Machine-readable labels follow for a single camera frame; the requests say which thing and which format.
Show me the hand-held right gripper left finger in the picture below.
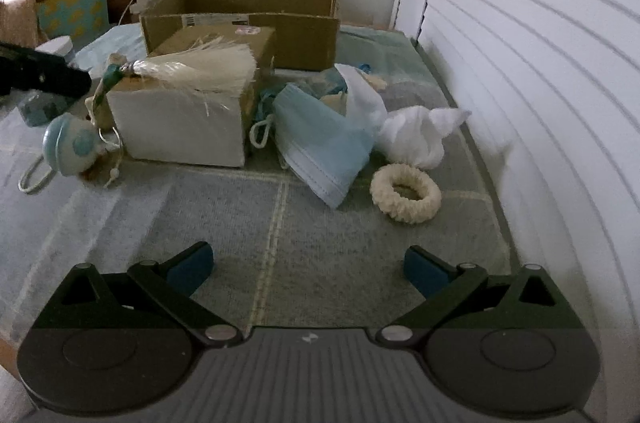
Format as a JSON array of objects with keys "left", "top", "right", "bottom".
[{"left": 35, "top": 241, "right": 238, "bottom": 348}]

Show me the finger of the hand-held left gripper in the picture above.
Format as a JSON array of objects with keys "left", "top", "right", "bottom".
[{"left": 0, "top": 42, "right": 92, "bottom": 98}]

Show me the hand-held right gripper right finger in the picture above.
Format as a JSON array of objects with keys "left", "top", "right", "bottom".
[{"left": 377, "top": 246, "right": 586, "bottom": 348}]

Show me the round blue plush toy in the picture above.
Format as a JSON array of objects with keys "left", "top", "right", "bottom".
[{"left": 19, "top": 112, "right": 123, "bottom": 194}]

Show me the cream scrunchie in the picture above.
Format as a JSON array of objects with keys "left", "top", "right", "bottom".
[{"left": 370, "top": 164, "right": 442, "bottom": 224}]

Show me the white cloth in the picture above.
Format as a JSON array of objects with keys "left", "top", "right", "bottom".
[{"left": 335, "top": 64, "right": 471, "bottom": 169}]

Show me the blue face mask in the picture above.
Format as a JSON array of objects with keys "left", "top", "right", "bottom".
[{"left": 250, "top": 83, "right": 373, "bottom": 210}]

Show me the clear plastic bag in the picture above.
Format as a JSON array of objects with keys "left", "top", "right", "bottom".
[{"left": 257, "top": 66, "right": 351, "bottom": 104}]

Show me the cardboard box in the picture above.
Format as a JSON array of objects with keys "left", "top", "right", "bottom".
[{"left": 139, "top": 0, "right": 342, "bottom": 71}]

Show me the grey green checked blanket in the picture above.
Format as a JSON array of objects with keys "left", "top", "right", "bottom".
[{"left": 0, "top": 23, "right": 521, "bottom": 344}]

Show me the brown paper envelope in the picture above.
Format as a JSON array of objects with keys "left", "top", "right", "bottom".
[{"left": 106, "top": 24, "right": 277, "bottom": 167}]

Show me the cream tassel bundle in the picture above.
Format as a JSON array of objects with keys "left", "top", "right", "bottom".
[{"left": 85, "top": 40, "right": 258, "bottom": 124}]

